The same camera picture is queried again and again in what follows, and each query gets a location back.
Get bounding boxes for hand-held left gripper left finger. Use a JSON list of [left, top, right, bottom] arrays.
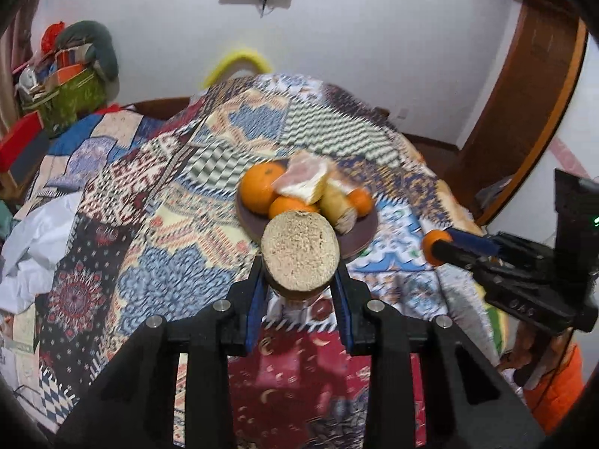
[[56, 255, 270, 449]]

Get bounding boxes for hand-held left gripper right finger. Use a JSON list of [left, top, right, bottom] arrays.
[[330, 263, 546, 449]]

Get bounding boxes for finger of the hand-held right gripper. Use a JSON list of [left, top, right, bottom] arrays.
[[444, 227, 555, 265], [431, 239, 504, 286]]

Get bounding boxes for round brown bread slice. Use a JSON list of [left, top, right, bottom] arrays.
[[261, 210, 340, 296]]

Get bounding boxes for grey round plate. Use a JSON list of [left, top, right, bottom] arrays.
[[235, 159, 379, 260]]

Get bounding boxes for medium orange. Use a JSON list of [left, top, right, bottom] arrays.
[[268, 195, 321, 220]]

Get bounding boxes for large orange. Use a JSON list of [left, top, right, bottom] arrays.
[[238, 162, 287, 216]]

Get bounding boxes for person's right forearm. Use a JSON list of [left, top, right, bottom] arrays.
[[498, 327, 587, 437]]

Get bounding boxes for patchwork printed blanket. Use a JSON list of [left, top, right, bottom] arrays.
[[12, 72, 506, 449]]

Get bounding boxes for wooden bed footboard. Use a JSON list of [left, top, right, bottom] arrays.
[[115, 97, 203, 120]]

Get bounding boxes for green fabric storage bag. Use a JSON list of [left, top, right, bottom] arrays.
[[21, 69, 107, 137]]

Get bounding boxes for red box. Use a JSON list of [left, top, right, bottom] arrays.
[[0, 112, 46, 171]]

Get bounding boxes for orange box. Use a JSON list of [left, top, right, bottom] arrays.
[[52, 62, 91, 86]]

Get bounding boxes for grey curved pillow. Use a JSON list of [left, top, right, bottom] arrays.
[[55, 20, 121, 81]]

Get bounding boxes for red plastic bag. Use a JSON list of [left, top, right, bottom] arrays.
[[40, 21, 67, 53]]

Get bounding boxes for striped brown curtain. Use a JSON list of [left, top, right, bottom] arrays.
[[0, 0, 45, 132]]

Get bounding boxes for wooden door frame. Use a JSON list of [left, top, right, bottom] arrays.
[[442, 0, 589, 227]]

